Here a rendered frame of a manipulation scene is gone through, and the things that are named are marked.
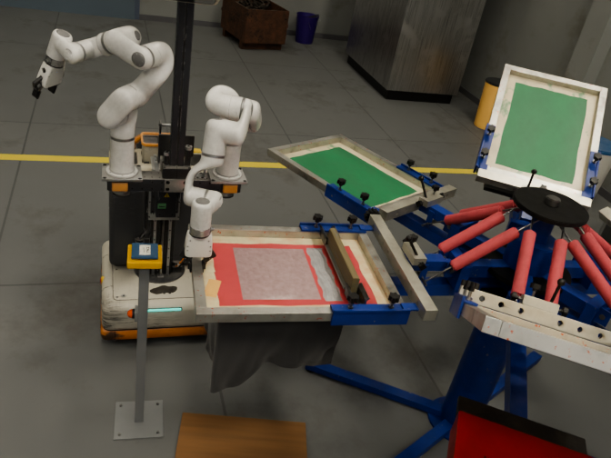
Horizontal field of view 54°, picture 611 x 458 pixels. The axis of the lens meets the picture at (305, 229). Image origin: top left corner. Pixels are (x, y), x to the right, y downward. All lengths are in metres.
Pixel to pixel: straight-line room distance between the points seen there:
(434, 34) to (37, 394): 6.21
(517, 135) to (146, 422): 2.43
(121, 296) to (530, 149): 2.33
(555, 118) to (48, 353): 3.01
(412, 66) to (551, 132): 4.46
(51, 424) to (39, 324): 0.70
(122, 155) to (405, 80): 5.78
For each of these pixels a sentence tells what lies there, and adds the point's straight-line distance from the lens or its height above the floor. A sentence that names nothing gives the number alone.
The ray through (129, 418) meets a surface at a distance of 3.05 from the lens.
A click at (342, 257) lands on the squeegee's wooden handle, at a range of 2.36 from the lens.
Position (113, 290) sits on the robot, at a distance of 3.32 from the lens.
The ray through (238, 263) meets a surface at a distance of 2.39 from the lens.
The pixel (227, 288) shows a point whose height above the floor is 0.96.
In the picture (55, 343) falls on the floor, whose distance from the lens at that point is 3.45.
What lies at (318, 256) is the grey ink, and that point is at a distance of 2.51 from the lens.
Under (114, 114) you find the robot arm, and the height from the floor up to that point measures 1.43.
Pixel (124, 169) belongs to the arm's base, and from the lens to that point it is 2.55.
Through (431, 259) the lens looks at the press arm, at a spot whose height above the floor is 1.04.
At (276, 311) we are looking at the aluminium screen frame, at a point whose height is 0.99.
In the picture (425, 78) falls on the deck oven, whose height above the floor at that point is 0.32.
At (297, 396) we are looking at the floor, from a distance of 3.22.
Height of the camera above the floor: 2.32
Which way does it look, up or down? 31 degrees down
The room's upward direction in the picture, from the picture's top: 11 degrees clockwise
